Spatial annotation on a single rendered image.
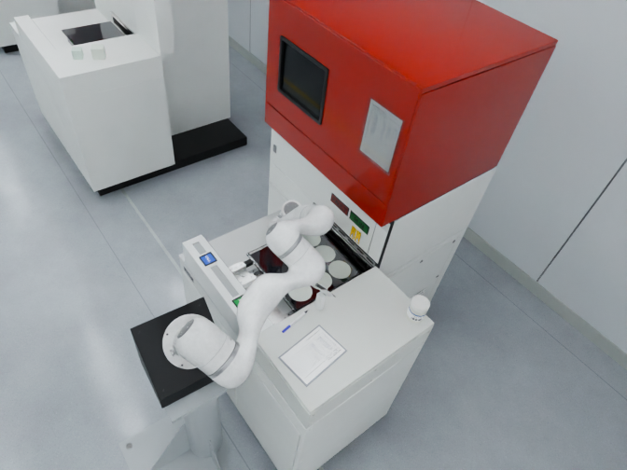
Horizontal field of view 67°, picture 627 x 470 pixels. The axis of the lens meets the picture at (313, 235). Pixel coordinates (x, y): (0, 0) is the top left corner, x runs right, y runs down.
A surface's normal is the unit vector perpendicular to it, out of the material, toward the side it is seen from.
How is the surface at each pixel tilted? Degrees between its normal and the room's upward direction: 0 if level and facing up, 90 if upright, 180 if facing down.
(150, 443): 0
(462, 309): 0
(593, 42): 90
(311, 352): 0
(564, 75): 90
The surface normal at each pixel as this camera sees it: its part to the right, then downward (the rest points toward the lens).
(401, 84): -0.79, 0.39
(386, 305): 0.11, -0.68
